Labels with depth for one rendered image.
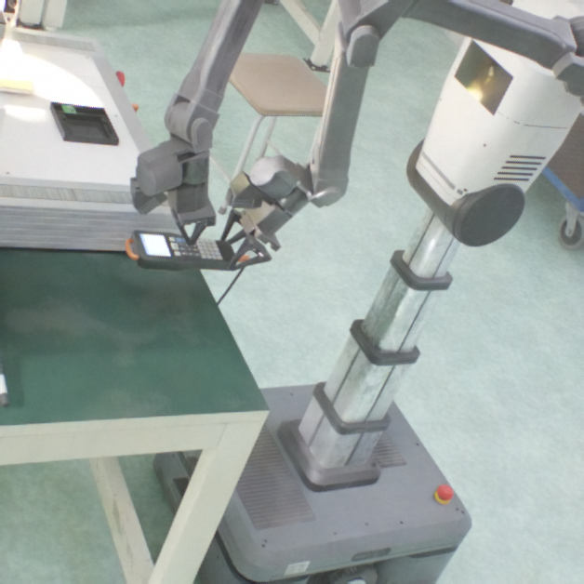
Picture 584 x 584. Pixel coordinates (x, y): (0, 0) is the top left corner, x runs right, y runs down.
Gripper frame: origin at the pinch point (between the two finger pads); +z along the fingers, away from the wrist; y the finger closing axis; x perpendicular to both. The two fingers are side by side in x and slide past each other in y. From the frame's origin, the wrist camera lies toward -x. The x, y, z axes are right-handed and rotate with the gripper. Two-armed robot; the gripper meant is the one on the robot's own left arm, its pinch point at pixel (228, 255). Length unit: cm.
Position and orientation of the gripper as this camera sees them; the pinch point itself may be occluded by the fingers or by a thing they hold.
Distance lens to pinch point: 194.1
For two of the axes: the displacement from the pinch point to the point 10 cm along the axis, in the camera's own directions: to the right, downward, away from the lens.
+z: -7.3, 6.4, 2.6
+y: 3.1, 6.3, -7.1
